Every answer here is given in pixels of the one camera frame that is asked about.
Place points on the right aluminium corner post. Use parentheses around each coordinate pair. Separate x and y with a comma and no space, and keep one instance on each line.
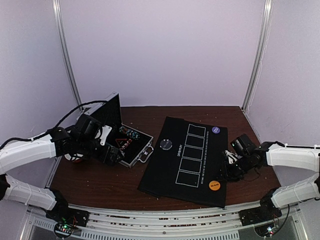
(261,47)

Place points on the aluminium poker chip case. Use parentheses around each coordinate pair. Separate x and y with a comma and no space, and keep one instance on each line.
(109,113)

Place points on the black poker table mat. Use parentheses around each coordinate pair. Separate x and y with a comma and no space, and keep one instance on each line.
(185,171)

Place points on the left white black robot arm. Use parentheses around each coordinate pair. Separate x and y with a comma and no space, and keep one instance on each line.
(17,152)

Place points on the clear round dealer button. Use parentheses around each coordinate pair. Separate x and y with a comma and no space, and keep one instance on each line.
(166,144)

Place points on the orange big blind button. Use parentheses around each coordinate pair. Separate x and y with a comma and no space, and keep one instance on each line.
(214,185)

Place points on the red dice set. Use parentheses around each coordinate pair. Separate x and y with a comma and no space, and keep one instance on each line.
(126,144)

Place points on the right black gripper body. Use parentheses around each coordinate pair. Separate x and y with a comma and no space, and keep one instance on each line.
(229,170)

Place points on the poker chip row with 100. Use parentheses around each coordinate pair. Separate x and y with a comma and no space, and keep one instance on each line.
(129,132)

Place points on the orange white bowl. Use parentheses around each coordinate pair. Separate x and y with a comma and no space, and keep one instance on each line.
(74,158)

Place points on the purple small blind button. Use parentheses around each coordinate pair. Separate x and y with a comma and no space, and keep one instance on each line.
(216,129)

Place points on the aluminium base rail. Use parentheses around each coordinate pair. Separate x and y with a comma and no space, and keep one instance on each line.
(191,224)

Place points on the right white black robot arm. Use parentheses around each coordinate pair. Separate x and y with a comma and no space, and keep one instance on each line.
(292,157)

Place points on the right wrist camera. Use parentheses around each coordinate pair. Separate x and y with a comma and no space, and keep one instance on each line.
(230,157)

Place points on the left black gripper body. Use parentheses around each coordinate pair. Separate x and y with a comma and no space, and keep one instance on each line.
(85,147)

